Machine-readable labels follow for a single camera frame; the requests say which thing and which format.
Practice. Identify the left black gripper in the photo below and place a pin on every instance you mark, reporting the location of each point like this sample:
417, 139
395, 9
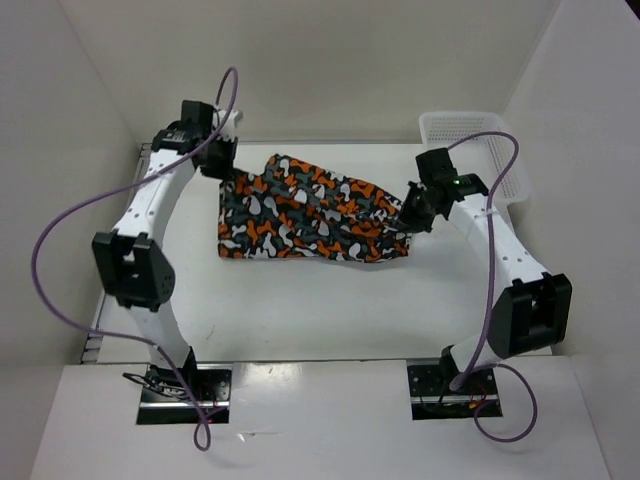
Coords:
227, 172

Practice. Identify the orange camouflage shorts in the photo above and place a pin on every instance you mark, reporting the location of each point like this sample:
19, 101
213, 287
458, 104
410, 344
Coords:
295, 209

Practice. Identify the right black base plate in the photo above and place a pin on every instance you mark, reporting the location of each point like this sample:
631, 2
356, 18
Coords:
431, 398

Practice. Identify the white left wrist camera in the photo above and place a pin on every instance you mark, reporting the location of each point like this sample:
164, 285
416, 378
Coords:
226, 124

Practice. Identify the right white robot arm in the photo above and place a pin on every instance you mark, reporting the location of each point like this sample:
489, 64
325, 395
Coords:
527, 307

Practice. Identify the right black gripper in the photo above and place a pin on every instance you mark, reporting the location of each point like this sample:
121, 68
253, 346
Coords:
408, 221

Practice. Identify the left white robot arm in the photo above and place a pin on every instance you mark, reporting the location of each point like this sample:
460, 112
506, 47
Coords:
175, 155

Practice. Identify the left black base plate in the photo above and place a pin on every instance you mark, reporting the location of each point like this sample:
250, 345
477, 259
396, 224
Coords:
163, 401

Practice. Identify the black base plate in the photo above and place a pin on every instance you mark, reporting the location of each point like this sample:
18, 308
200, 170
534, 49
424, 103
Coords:
431, 398
163, 401

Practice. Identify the aluminium table rail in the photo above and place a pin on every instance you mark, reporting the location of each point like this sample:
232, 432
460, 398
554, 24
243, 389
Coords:
110, 252

